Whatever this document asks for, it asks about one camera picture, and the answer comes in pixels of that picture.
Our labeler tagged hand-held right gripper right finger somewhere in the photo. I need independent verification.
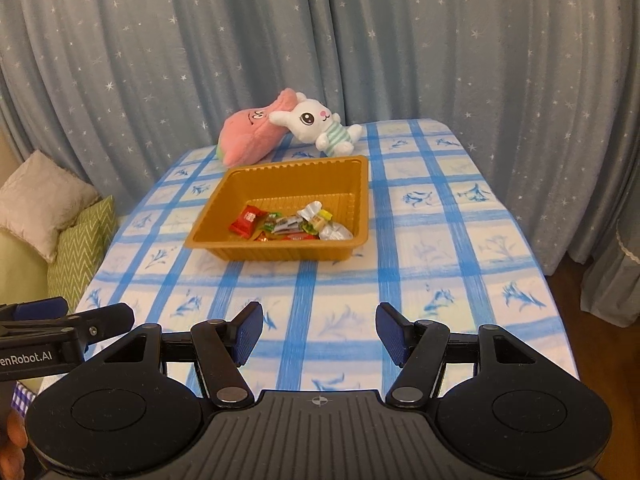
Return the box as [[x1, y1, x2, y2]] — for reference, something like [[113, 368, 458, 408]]
[[375, 302, 537, 407]]

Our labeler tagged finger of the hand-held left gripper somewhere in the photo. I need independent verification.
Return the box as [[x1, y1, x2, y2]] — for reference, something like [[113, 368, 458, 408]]
[[65, 303, 136, 347], [0, 297, 70, 325]]

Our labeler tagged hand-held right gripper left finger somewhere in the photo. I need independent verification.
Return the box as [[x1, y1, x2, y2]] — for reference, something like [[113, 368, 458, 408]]
[[102, 301, 265, 406]]

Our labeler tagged silver snack wrapper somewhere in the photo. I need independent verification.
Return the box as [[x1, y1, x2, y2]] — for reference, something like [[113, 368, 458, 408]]
[[318, 224, 354, 242]]

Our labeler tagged large red snack packet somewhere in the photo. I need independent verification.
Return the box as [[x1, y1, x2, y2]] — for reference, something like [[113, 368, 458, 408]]
[[229, 206, 268, 238]]

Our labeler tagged dark snack packet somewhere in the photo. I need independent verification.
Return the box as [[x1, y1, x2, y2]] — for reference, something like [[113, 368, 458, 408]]
[[270, 214, 301, 235]]

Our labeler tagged green candy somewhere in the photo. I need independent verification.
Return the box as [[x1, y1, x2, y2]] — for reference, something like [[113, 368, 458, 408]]
[[297, 201, 335, 235]]

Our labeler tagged orange plastic tray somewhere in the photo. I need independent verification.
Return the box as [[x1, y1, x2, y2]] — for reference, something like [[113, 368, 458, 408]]
[[184, 156, 371, 262]]

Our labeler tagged person's left hand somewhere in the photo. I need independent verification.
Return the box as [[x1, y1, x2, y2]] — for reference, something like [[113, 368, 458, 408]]
[[5, 406, 29, 480]]

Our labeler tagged green sofa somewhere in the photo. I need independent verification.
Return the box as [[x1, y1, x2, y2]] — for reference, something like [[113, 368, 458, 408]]
[[0, 227, 51, 311]]

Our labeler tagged blue gingham cloth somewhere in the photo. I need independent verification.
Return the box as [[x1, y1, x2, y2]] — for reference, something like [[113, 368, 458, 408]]
[[12, 381, 38, 407]]

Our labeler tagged green zigzag pillow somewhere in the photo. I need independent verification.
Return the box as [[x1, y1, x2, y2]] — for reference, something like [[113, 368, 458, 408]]
[[46, 195, 118, 313]]

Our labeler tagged blue checked floral tablecloth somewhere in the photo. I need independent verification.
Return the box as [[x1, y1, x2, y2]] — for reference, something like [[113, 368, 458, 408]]
[[30, 119, 581, 401]]

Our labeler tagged beige pillow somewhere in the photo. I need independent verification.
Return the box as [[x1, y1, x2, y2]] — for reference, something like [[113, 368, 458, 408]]
[[0, 150, 101, 263]]

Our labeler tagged pink plush toy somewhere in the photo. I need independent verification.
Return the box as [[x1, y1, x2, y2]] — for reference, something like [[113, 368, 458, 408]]
[[217, 88, 301, 168]]

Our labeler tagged white rabbit plush toy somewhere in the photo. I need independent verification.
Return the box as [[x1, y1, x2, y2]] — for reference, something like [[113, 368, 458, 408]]
[[269, 92, 364, 157]]

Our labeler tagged blue starry curtain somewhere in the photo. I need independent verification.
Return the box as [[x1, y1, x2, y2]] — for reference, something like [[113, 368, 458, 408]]
[[0, 0, 640, 277]]

